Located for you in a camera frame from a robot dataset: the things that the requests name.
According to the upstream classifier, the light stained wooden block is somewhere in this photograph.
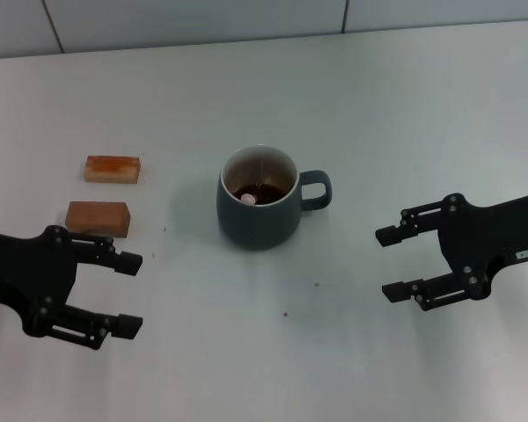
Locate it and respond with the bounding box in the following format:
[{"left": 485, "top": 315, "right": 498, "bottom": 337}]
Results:
[{"left": 83, "top": 154, "right": 143, "bottom": 186}]

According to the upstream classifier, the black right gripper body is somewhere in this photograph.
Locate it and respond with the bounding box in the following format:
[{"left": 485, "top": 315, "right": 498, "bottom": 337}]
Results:
[{"left": 436, "top": 190, "right": 528, "bottom": 302}]

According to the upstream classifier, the dark brown coffee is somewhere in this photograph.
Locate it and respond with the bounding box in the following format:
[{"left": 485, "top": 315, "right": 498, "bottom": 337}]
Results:
[{"left": 232, "top": 183, "right": 288, "bottom": 207}]

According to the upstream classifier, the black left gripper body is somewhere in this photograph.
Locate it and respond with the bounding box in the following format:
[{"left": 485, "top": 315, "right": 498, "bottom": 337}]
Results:
[{"left": 0, "top": 224, "right": 79, "bottom": 338}]

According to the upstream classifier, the dark arched wooden block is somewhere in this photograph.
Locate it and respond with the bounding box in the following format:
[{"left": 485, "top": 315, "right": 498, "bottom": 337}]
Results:
[{"left": 64, "top": 200, "right": 132, "bottom": 239}]

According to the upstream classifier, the grey ceramic cup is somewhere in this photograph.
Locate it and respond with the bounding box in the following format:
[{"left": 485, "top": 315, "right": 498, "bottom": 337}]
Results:
[{"left": 216, "top": 144, "right": 334, "bottom": 252}]

